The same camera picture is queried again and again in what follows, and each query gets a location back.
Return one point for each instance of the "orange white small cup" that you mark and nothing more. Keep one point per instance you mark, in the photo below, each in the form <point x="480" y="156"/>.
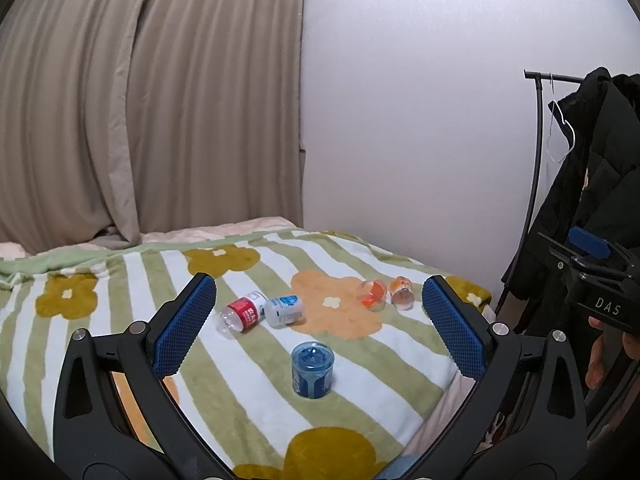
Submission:
<point x="401" y="291"/>

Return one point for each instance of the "pink bed sheet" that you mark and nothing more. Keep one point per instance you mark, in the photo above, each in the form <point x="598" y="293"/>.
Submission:
<point x="220" y="227"/>

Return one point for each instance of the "black clothes rack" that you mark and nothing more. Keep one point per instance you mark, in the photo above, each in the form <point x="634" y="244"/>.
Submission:
<point x="537" y="160"/>

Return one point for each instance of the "red label plastic bottle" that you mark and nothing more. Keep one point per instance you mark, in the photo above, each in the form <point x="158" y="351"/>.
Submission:
<point x="241" y="314"/>

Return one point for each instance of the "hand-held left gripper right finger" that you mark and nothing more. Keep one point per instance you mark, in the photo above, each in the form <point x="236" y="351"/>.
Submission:
<point x="454" y="331"/>

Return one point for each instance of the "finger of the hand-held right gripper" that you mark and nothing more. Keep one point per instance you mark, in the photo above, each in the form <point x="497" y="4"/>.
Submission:
<point x="589" y="241"/>
<point x="559" y="252"/>

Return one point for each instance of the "blue plastic cup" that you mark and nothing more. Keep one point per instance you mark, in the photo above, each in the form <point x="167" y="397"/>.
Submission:
<point x="312" y="370"/>

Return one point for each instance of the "orange clear capsule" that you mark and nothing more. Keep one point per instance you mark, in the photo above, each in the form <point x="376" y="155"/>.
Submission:
<point x="374" y="294"/>

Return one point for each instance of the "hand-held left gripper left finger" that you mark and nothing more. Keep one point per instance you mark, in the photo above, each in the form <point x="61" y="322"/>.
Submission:
<point x="184" y="326"/>

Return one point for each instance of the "person's right hand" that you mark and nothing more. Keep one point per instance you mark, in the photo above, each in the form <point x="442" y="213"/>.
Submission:
<point x="596" y="357"/>

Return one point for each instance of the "blue cloth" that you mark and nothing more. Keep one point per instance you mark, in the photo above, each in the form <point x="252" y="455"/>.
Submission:
<point x="397" y="467"/>

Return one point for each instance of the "black puffer jacket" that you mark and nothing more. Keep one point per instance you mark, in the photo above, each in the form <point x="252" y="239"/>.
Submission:
<point x="590" y="170"/>

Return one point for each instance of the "beige curtain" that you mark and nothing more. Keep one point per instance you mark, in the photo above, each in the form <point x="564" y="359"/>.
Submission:
<point x="150" y="100"/>

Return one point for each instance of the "white blue label bottle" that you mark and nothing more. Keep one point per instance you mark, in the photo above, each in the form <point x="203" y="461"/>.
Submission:
<point x="284" y="311"/>

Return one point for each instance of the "striped floral blanket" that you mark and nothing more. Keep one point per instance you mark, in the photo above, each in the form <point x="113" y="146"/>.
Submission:
<point x="260" y="290"/>

